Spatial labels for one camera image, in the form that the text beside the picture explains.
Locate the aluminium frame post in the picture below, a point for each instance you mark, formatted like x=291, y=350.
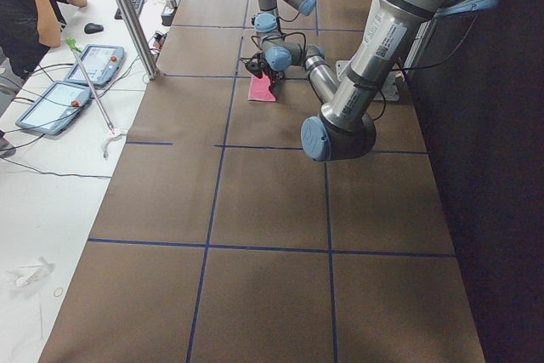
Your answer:
x=137, y=35

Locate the black computer mouse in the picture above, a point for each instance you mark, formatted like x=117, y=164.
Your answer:
x=91, y=28

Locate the pink terry towel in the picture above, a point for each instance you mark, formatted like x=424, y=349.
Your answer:
x=259, y=90

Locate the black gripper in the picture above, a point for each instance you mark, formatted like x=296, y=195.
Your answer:
x=277, y=78

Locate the blue teach pendant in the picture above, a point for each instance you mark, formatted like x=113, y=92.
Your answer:
x=101, y=62
x=54, y=110

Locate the seated person in black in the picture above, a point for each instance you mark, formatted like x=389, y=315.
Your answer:
x=29, y=29

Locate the long metal reacher stick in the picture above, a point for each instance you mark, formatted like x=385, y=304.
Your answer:
x=78, y=75

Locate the near blue teach pendant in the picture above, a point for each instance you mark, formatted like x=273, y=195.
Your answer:
x=54, y=110

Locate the far blue teach pendant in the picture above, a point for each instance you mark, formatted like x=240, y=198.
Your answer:
x=101, y=62

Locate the crumpled white tissue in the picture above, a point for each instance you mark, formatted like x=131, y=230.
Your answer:
x=27, y=275

